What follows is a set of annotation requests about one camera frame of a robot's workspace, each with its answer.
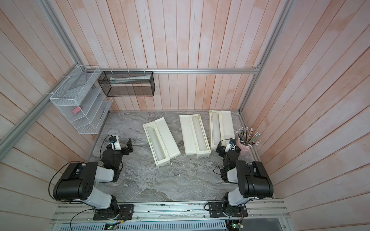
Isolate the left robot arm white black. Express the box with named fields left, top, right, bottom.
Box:
left=51, top=136, right=133, bottom=219

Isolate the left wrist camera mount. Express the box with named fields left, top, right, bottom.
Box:
left=109, top=136, right=121, bottom=151

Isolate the white wire mesh shelf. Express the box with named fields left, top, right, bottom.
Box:
left=50, top=65, right=113, bottom=135

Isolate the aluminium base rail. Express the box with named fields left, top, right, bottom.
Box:
left=50, top=199, right=290, bottom=224

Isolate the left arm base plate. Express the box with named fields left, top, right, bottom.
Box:
left=93, top=204, right=135, bottom=221

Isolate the cream dispenser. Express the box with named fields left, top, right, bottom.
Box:
left=209, top=110, right=235, bottom=151
left=179, top=114, right=211, bottom=158
left=143, top=117, right=181, bottom=168

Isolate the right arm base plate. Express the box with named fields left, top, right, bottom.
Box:
left=204, top=202, right=248, bottom=218

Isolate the pencil holder with pencils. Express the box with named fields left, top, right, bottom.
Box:
left=236, top=127, right=261, bottom=155

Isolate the black wire mesh basket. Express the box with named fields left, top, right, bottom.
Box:
left=98, top=70, right=156, bottom=97

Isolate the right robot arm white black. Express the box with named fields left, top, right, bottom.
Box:
left=216, top=143, right=274, bottom=215

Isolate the pink eraser block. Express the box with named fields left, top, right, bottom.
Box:
left=72, top=106, right=82, bottom=115

